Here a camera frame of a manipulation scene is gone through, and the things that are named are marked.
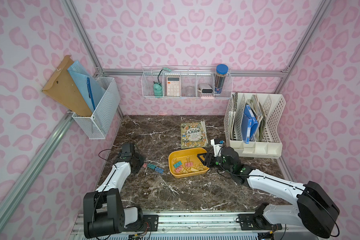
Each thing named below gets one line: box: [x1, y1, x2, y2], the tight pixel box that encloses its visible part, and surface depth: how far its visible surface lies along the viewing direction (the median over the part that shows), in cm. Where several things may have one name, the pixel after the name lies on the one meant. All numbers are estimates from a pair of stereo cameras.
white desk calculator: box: [166, 76, 181, 97], surface depth 97 cm
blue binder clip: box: [154, 167, 164, 174], surface depth 92 cm
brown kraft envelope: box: [42, 55, 93, 117], surface depth 69 cm
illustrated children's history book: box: [180, 121, 208, 149], surface depth 109 cm
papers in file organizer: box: [228, 94, 267, 142], surface depth 94 cm
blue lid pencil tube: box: [214, 64, 229, 96], surface depth 87 cm
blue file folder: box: [241, 104, 259, 144], surface depth 90 cm
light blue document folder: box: [67, 60, 107, 112], surface depth 73 cm
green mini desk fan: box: [153, 67, 172, 97], surface depth 93 cm
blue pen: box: [86, 76, 96, 111], surface depth 68 cm
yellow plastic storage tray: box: [168, 147, 210, 178], surface depth 94 cm
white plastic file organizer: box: [224, 92, 286, 159], surface depth 97 cm
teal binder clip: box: [147, 163, 157, 170], surface depth 94 cm
